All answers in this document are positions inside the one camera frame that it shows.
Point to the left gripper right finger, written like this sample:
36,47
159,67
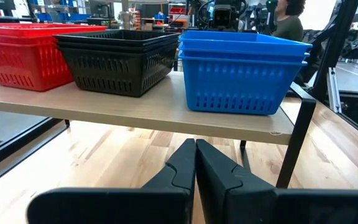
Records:
259,208

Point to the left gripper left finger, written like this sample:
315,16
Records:
120,208

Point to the blue plastic basket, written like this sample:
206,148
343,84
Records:
244,90
244,56
244,42

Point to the black plastic basket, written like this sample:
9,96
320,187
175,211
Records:
104,77
98,45
129,35

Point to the red plastic basket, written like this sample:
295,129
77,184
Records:
17,65
26,30

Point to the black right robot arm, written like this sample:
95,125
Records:
239,15

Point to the wooden box platform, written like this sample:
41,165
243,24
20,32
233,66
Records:
151,109

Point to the person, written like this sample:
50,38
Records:
287,28

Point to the white shade silver table lamp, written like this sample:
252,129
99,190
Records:
126,17

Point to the rack with blue bins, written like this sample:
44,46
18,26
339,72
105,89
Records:
73,17

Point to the black aluminium table frame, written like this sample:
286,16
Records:
337,46

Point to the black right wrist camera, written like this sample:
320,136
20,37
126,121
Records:
222,17

